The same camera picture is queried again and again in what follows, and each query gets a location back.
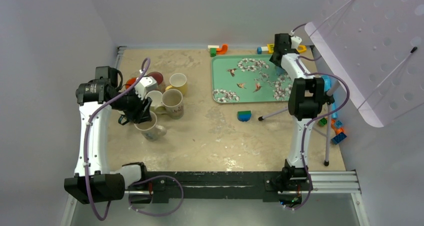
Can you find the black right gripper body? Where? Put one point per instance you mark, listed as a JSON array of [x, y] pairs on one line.
[[272, 60]]

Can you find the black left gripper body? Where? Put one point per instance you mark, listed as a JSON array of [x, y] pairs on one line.
[[133, 102]]

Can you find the light green faceted mug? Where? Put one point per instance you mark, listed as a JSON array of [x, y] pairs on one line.
[[157, 104]]

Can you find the seahorse cream mug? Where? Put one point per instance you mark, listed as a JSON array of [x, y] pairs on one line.
[[151, 130]]

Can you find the orange mug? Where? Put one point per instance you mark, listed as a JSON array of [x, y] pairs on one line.
[[130, 82]]

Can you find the pink glass mug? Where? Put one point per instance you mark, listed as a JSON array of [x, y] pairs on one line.
[[161, 84]]

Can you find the floral cream mug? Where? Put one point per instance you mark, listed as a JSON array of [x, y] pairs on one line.
[[172, 100]]

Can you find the yellow mug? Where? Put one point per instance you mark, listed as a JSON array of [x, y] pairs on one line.
[[179, 82]]

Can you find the dark green mug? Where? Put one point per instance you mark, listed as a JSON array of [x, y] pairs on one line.
[[123, 120]]

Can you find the blue-bottom mug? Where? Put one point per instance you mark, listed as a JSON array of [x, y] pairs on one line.
[[280, 71]]

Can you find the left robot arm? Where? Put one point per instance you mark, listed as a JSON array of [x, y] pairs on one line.
[[93, 181]]

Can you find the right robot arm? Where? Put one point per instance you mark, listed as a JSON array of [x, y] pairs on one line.
[[305, 103]]

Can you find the yellow toy phone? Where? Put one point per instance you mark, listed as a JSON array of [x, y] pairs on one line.
[[269, 49]]

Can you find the teal floral tray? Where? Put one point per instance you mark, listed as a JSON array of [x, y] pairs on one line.
[[248, 79]]

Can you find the orange green toy blocks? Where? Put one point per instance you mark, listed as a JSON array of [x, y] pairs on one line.
[[215, 50]]

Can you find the tripod stand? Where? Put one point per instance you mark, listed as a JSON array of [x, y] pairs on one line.
[[326, 122]]

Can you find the blue green toy block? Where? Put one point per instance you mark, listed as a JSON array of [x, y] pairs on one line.
[[244, 116]]

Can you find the white perforated panel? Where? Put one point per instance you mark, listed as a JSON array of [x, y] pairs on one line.
[[377, 47]]

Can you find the coloured lego bricks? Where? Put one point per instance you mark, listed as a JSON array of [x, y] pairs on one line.
[[337, 127]]

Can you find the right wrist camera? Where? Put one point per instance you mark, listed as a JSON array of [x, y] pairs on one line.
[[295, 41]]

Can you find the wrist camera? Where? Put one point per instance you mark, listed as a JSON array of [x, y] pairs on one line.
[[295, 41], [144, 85]]

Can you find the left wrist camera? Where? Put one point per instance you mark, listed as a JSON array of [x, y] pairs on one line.
[[144, 85]]

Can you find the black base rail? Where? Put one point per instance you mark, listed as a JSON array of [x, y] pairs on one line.
[[164, 185]]

